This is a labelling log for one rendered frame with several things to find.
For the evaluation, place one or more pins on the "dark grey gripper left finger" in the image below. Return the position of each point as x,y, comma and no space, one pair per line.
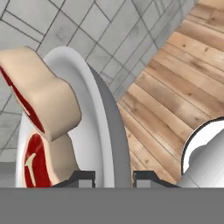
84,176

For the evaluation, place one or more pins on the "white round object black rim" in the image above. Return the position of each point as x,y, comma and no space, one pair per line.
207,154

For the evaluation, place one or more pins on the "raw red steak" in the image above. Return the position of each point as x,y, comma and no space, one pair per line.
39,160
49,96

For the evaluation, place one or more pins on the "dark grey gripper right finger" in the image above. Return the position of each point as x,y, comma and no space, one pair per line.
143,176

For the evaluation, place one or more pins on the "white bowl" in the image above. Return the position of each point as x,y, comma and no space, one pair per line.
96,122

